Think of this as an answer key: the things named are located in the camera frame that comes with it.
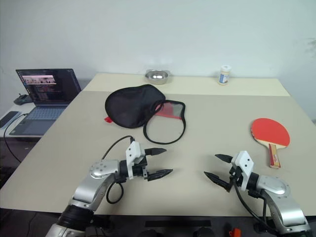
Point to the white side table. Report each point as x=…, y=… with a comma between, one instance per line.
x=8, y=108

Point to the dark smartphone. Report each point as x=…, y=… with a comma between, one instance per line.
x=8, y=118

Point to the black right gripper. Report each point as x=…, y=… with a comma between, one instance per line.
x=235, y=176

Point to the small orange object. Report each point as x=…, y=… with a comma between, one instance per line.
x=235, y=232

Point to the red table tennis paddle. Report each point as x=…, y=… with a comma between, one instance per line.
x=269, y=130

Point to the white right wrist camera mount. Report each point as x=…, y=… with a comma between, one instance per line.
x=244, y=160

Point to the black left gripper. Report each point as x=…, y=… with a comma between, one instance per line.
x=140, y=170

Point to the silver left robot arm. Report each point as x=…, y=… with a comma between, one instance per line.
x=98, y=170

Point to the open blue-grey laptop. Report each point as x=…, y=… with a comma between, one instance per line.
x=49, y=84

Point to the black and red paddle case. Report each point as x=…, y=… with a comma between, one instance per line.
x=133, y=106

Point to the stainless steel bowl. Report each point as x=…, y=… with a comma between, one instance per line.
x=158, y=79

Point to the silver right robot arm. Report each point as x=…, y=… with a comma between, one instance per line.
x=279, y=190

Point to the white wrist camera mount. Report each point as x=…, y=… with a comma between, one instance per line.
x=133, y=150
x=244, y=160

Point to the black handheld controller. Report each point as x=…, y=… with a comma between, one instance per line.
x=22, y=99

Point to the white jar with blue label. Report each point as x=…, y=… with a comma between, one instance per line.
x=224, y=76

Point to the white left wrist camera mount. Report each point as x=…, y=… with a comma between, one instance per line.
x=133, y=150

